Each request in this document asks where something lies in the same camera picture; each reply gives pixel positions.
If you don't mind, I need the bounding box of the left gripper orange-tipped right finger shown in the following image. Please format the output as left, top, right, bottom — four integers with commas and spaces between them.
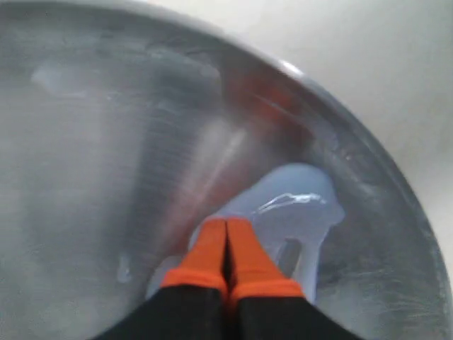
226, 218, 354, 340

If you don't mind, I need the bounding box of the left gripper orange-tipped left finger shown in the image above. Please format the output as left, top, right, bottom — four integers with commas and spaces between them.
96, 219, 227, 340

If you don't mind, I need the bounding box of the blue soap blob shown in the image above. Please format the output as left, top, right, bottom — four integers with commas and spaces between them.
144, 162, 346, 305

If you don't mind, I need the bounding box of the round metal plate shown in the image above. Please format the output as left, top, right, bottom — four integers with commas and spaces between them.
1, 1, 452, 339

